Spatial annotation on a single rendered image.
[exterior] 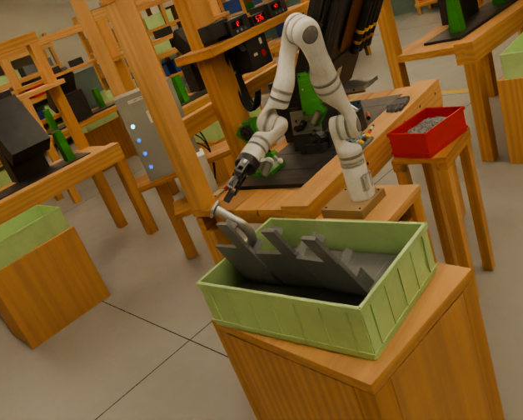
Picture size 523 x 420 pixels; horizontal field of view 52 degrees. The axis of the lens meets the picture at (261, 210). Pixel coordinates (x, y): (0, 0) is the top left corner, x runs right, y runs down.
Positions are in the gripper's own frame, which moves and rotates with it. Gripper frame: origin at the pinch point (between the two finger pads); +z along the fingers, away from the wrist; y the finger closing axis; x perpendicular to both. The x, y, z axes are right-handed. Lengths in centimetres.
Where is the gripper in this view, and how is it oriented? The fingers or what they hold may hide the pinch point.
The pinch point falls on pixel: (228, 193)
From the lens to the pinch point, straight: 166.3
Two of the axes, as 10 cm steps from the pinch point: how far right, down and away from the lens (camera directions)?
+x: 8.8, 4.7, -0.7
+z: -4.4, 7.6, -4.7
